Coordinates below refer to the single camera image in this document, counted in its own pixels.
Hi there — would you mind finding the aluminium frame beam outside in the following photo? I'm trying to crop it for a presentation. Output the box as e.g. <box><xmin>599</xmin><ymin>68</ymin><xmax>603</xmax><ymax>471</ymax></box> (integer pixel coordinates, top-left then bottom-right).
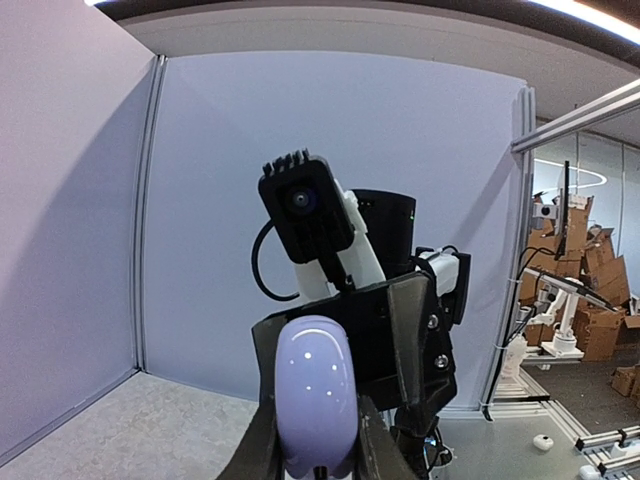
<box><xmin>511</xmin><ymin>80</ymin><xmax>639</xmax><ymax>154</ymax></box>

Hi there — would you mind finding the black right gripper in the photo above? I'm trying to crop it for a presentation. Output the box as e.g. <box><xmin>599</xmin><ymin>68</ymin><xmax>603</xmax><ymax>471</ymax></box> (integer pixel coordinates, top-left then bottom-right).
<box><xmin>252</xmin><ymin>272</ymin><xmax>459</xmax><ymax>435</ymax></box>

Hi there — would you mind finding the left aluminium corner post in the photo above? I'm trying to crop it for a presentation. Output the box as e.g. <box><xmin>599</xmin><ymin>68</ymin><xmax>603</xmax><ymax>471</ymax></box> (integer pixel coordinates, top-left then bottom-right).
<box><xmin>130</xmin><ymin>54</ymin><xmax>169</xmax><ymax>372</ymax></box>

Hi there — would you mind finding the lavender earbud charging case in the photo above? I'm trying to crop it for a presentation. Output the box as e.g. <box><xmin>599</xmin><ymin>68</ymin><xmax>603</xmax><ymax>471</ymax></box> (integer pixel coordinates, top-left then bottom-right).
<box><xmin>274</xmin><ymin>315</ymin><xmax>359</xmax><ymax>479</ymax></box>

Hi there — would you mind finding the white case on floor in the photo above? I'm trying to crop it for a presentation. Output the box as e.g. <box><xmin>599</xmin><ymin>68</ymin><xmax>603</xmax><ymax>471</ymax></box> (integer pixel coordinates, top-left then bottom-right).
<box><xmin>532</xmin><ymin>434</ymin><xmax>554</xmax><ymax>452</ymax></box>

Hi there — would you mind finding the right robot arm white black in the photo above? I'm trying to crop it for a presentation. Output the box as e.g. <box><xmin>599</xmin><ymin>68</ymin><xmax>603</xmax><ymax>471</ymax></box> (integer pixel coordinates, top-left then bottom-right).
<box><xmin>287</xmin><ymin>189</ymin><xmax>471</xmax><ymax>433</ymax></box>

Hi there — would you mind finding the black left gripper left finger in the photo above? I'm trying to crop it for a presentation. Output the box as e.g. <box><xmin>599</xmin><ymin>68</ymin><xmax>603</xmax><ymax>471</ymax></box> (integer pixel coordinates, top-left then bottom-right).
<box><xmin>217</xmin><ymin>397</ymin><xmax>280</xmax><ymax>480</ymax></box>

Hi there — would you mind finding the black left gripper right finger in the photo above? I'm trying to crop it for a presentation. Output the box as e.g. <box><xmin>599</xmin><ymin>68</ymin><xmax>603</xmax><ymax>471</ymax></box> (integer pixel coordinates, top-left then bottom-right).
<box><xmin>353</xmin><ymin>395</ymin><xmax>416</xmax><ymax>480</ymax></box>

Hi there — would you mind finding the cardboard boxes background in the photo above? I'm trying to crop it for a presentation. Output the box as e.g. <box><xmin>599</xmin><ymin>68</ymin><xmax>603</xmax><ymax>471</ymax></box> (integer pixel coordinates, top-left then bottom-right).
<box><xmin>515</xmin><ymin>195</ymin><xmax>639</xmax><ymax>369</ymax></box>

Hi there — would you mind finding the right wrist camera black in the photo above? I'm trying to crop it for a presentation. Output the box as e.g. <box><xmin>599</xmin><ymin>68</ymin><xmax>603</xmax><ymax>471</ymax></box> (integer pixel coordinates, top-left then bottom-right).
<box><xmin>258</xmin><ymin>150</ymin><xmax>355</xmax><ymax>264</ymax></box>

